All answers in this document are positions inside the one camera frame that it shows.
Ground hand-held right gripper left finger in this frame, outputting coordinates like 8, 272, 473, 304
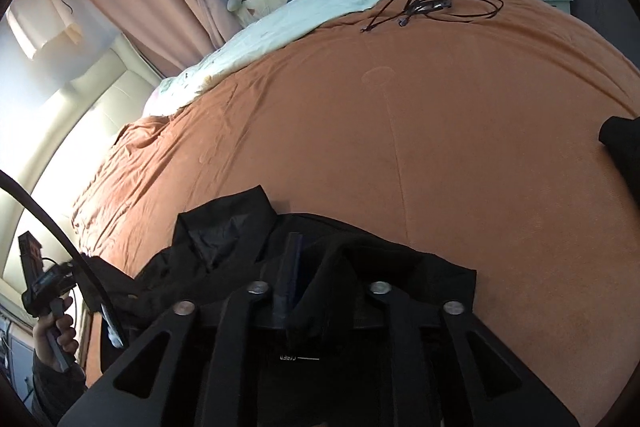
57, 231, 303, 427

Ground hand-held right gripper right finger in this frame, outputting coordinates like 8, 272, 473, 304
350, 279, 583, 427

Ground black button shirt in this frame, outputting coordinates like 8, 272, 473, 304
80, 114, 640, 427

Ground person's left hand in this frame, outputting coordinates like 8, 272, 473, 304
34, 297, 81, 370

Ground bed with orange sheet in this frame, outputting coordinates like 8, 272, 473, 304
70, 0, 640, 427

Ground cream headboard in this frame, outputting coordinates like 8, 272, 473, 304
0, 32, 166, 298

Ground pale blue quilt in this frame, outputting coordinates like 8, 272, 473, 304
142, 0, 487, 118

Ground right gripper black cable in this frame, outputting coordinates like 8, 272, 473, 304
0, 169, 126, 350

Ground black cables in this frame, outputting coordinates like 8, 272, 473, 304
360, 0, 505, 34

